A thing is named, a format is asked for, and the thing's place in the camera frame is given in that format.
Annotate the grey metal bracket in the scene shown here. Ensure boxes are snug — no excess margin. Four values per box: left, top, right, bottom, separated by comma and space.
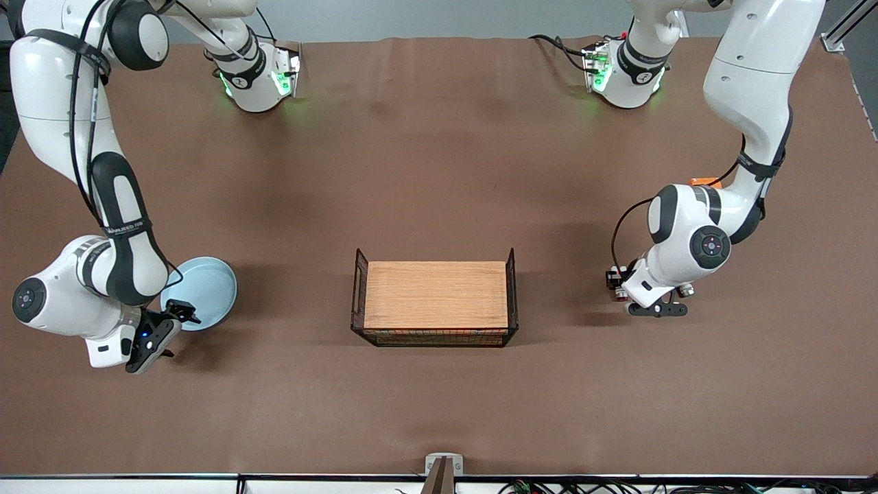
425, 453, 464, 476

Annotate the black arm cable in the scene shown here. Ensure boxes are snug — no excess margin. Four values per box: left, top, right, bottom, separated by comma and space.
67, 0, 186, 323
610, 134, 747, 272

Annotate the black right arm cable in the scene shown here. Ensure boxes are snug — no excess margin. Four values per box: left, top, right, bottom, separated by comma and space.
67, 0, 186, 323

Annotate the brown table cover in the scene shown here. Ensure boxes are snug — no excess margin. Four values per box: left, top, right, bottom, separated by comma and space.
0, 36, 878, 478

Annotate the wooden board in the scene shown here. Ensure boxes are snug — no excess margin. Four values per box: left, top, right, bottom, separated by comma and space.
364, 261, 510, 331

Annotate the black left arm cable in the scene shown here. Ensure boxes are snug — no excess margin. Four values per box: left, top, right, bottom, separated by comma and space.
610, 134, 747, 272

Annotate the black wire basket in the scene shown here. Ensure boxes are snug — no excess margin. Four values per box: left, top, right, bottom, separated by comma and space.
351, 248, 519, 348

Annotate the light blue round plate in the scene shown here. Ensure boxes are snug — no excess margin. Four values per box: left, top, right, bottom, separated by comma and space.
159, 257, 238, 332

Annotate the aluminium frame profile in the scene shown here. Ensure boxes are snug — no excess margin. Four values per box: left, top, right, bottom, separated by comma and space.
820, 0, 878, 54

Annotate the dark brown post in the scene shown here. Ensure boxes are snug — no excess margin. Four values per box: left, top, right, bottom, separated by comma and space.
420, 456, 455, 494

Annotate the black base cable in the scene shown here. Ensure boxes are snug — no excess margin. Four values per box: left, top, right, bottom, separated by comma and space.
528, 34, 592, 73

